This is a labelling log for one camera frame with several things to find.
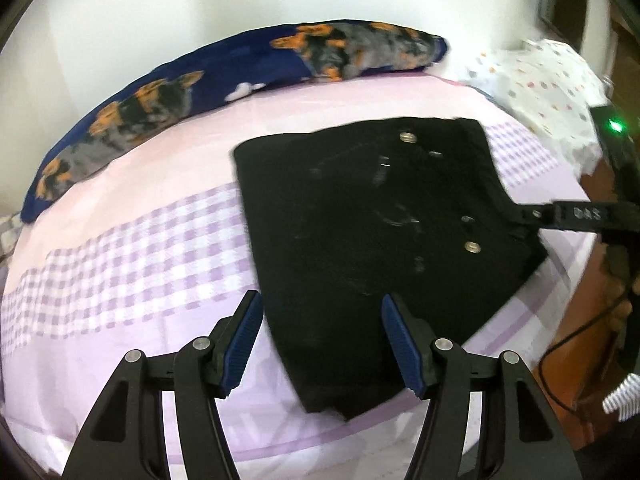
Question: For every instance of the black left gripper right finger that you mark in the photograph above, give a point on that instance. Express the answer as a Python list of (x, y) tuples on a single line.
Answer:
[(410, 339)]

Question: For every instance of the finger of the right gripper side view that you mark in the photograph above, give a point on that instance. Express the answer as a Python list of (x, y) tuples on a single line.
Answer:
[(523, 218)]

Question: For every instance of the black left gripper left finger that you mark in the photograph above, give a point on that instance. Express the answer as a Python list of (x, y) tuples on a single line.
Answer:
[(233, 338)]

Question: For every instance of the black pants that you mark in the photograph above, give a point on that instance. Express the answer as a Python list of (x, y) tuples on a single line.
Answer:
[(342, 217)]

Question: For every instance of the person's right hand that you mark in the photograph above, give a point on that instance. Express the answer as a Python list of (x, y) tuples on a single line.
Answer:
[(619, 286)]

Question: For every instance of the pink checked bed sheet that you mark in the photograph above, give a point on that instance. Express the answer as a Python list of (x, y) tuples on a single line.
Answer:
[(149, 253)]

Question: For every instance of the white dotted cloth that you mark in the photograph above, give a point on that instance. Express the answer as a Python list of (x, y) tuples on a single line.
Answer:
[(550, 89)]

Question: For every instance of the blue tiger print blanket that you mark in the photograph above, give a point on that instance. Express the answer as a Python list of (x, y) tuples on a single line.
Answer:
[(217, 75)]

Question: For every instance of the grey checked pillow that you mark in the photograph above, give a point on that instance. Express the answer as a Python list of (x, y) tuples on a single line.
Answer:
[(10, 230)]

